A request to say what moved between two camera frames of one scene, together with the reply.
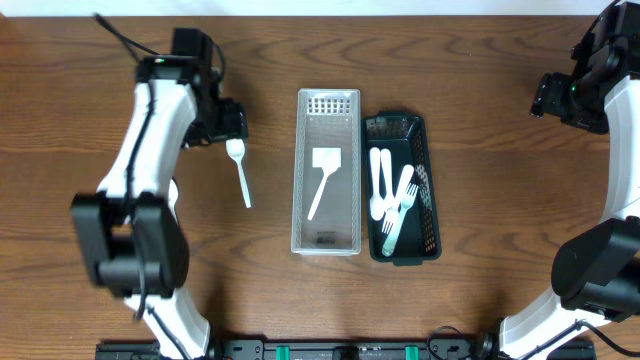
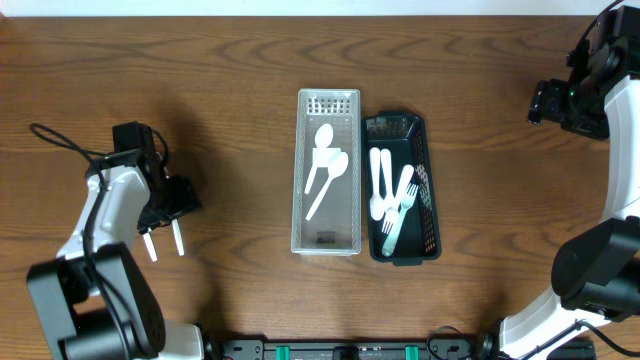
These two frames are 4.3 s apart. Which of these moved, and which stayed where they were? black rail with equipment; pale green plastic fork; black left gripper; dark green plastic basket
Moved: black left gripper
Stayed: dark green plastic basket; pale green plastic fork; black rail with equipment
